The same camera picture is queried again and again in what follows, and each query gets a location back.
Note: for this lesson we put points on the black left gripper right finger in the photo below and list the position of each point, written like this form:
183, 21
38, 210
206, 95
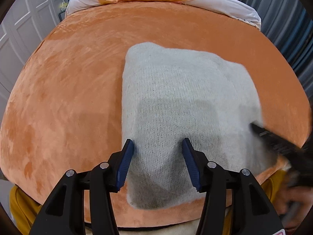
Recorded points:
252, 211

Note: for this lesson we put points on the orange plush bed cover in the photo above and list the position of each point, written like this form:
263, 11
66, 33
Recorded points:
65, 109

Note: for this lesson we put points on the grey blue curtain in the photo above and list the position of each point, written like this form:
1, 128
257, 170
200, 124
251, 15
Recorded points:
288, 26

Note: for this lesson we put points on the person's right hand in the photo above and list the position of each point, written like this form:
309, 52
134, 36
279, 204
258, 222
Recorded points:
285, 195

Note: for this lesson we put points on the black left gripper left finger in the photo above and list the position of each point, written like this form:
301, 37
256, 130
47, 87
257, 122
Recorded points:
63, 210

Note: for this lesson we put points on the mustard yellow garment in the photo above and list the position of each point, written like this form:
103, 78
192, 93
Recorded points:
25, 210

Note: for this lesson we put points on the yellow tissue box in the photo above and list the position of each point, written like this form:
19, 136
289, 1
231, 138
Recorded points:
63, 6

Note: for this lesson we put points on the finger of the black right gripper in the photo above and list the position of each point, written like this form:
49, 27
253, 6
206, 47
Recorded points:
300, 158

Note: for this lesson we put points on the white knitted sweater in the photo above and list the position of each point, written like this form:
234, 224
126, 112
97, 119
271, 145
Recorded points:
170, 94

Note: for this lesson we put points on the white panelled wardrobe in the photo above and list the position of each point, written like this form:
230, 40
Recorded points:
25, 25

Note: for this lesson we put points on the dark bedside table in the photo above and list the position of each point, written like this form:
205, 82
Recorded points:
61, 15

